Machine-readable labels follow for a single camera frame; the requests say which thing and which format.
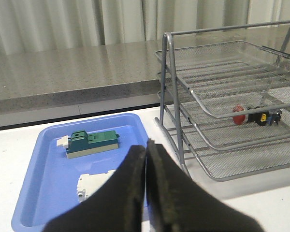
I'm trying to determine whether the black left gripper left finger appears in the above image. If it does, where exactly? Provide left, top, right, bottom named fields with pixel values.
left=43, top=145, right=146, bottom=232

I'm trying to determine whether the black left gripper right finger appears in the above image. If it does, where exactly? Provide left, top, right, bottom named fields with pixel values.
left=146, top=140, right=263, bottom=232

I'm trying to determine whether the silver mesh tray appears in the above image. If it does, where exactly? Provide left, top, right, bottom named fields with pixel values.
left=166, top=41, right=290, bottom=118
left=164, top=89, right=290, bottom=151
left=164, top=106, right=290, bottom=182

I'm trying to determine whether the red emergency stop button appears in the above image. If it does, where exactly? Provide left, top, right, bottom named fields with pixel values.
left=232, top=109, right=282, bottom=126

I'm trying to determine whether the white circuit breaker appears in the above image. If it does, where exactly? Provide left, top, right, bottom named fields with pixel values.
left=76, top=170, right=116, bottom=203

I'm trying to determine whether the blue plastic tray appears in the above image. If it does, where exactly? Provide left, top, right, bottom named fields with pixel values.
left=12, top=113, right=148, bottom=232

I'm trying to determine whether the grey stone counter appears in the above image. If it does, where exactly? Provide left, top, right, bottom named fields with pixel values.
left=0, top=24, right=290, bottom=116

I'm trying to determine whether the green and beige switch block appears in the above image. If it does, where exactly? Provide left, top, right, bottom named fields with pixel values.
left=57, top=130, right=120, bottom=159

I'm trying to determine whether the silver wire rack frame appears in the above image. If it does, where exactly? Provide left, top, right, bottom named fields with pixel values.
left=156, top=20, right=290, bottom=181

